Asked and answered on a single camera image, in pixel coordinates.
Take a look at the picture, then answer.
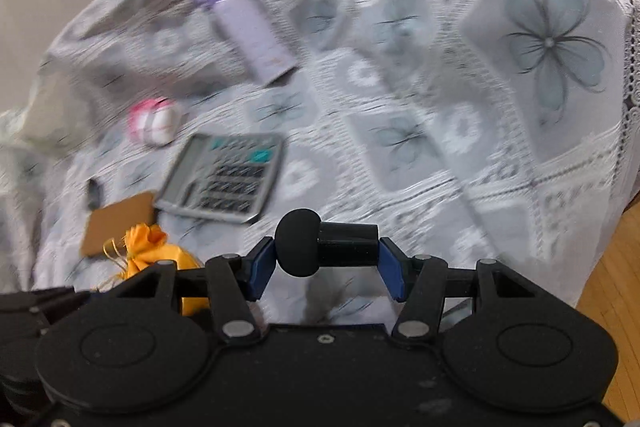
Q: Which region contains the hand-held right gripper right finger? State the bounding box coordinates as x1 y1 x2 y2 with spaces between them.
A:
377 237 538 342

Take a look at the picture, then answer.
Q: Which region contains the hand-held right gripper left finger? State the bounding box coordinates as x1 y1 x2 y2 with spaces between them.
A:
87 237 277 342

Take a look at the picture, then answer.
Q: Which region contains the grey calculator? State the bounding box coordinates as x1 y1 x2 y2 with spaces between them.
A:
154 133 287 226

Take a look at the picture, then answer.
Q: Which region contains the pink and white packet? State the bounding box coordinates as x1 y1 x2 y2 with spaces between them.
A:
127 98 182 146

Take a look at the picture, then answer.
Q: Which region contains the purple water bottle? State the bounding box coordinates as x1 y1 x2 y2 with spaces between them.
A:
195 0 299 88

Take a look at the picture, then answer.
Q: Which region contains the brown leather wallet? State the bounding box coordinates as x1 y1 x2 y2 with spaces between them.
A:
80 191 160 258

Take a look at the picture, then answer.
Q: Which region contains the black cylinder with round cap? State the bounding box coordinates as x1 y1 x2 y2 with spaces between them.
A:
274 208 381 278

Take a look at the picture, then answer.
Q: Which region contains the orange drawstring pouch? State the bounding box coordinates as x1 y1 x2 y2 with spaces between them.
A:
102 223 210 318

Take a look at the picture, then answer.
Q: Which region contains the grey floral lace cover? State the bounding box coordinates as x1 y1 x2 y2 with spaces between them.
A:
0 0 640 324

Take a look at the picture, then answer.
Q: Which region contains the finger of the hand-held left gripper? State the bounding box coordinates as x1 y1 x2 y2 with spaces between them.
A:
27 287 90 315

